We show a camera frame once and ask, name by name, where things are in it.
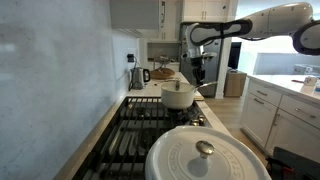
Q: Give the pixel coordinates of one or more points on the stainless range hood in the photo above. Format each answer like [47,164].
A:
[138,17]

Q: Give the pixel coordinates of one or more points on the stainless electric kettle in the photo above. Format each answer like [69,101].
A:
[139,78]

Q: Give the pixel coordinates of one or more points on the stainless refrigerator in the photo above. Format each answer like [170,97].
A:
[206,60]

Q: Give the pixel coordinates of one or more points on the wooden cutting board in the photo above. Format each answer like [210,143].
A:
[198,97]

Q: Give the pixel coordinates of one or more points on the white dutch oven with lid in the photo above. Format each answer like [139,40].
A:
[201,153]

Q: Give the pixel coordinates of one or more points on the stove control knob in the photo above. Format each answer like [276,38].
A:
[194,122]
[202,120]

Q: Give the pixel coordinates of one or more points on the wall power outlet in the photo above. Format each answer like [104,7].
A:
[130,57]

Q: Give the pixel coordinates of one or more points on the white kitchen island cabinets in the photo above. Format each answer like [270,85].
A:
[278,112]

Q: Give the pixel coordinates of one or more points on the black gas cooktop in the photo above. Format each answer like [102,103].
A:
[121,150]

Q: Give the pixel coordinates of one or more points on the cream white saucepan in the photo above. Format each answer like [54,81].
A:
[180,95]

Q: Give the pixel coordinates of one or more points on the white upper cabinets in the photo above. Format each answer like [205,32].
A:
[176,12]

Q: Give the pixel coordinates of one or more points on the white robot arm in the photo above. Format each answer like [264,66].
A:
[294,20]

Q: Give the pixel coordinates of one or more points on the wooden box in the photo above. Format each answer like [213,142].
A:
[234,83]

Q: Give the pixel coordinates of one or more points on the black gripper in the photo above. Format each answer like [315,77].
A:
[198,71]

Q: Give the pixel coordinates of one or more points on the wicker basket with wire handle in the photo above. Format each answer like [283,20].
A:
[162,72]

